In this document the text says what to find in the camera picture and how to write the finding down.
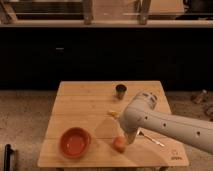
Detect metal cup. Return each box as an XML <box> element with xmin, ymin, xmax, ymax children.
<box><xmin>116</xmin><ymin>84</ymin><xmax>127</xmax><ymax>99</ymax></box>

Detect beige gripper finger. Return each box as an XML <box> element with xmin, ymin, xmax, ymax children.
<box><xmin>124</xmin><ymin>132</ymin><xmax>137</xmax><ymax>144</ymax></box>

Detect orange bowl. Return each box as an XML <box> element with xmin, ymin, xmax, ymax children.
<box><xmin>58</xmin><ymin>127</ymin><xmax>91</xmax><ymax>159</ymax></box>

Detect silver fork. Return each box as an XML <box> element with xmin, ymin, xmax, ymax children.
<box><xmin>137</xmin><ymin>131</ymin><xmax>165</xmax><ymax>147</ymax></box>

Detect wooden table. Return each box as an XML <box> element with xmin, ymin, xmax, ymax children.
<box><xmin>38</xmin><ymin>81</ymin><xmax>189</xmax><ymax>168</ymax></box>

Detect wooden chair legs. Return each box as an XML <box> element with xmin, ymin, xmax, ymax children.
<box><xmin>81</xmin><ymin>0</ymin><xmax>152</xmax><ymax>26</ymax></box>

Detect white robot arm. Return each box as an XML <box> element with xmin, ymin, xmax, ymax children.
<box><xmin>118</xmin><ymin>92</ymin><xmax>213</xmax><ymax>154</ymax></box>

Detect yellow banana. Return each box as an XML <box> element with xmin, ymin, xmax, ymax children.
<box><xmin>107</xmin><ymin>110</ymin><xmax>119</xmax><ymax>119</ymax></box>

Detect black object at floor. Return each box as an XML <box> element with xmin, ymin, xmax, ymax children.
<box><xmin>3</xmin><ymin>144</ymin><xmax>14</xmax><ymax>171</ymax></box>

